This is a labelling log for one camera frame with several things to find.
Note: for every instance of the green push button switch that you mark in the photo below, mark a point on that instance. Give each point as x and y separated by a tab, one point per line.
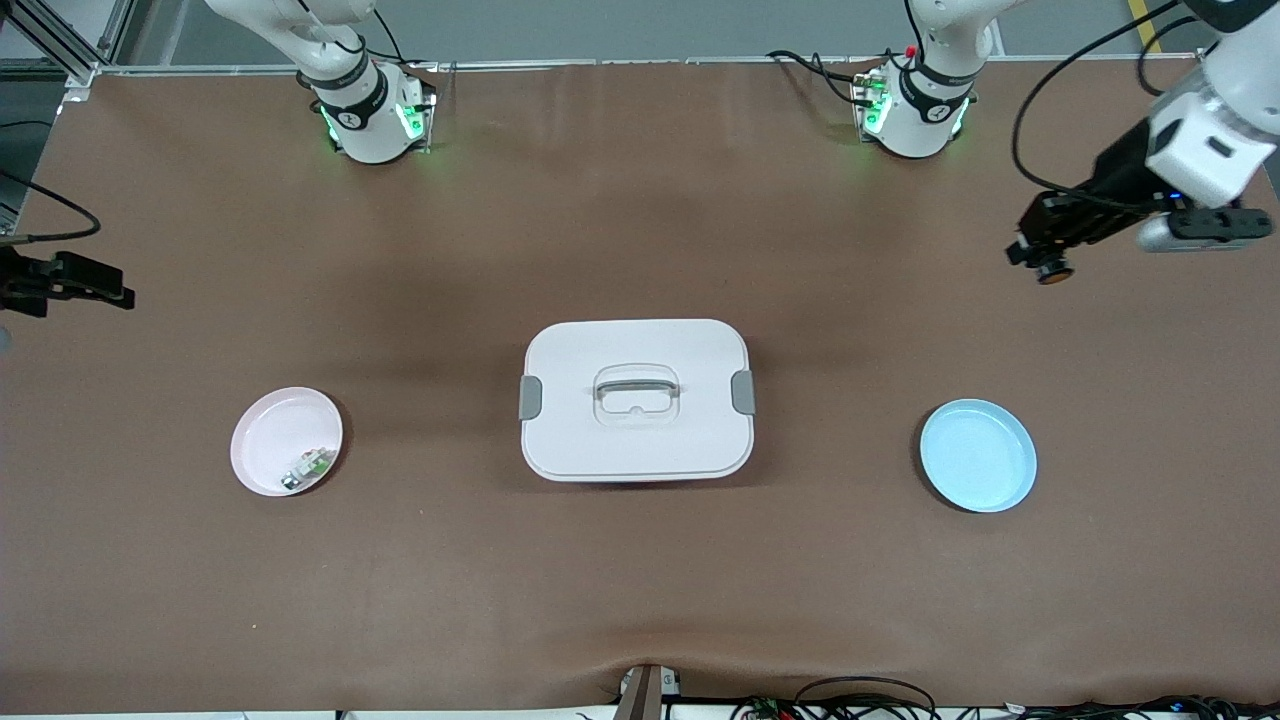
305	468

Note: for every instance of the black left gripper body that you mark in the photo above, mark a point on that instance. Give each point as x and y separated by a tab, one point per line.
1118	175

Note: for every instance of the brown table mat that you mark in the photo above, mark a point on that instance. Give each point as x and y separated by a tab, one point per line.
640	580

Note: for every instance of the aluminium frame corner post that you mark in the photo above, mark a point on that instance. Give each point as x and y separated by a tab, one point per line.
80	72

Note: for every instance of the silver table edge rail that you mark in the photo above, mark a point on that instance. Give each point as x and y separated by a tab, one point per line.
650	62

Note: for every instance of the light blue round plate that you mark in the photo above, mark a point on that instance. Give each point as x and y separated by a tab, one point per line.
978	455

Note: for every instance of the pink round plate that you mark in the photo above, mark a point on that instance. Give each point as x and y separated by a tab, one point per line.
262	460

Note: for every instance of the orange push button switch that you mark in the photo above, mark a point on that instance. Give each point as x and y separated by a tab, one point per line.
1055	272

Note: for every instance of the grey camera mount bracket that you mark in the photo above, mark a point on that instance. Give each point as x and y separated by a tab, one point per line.
640	695

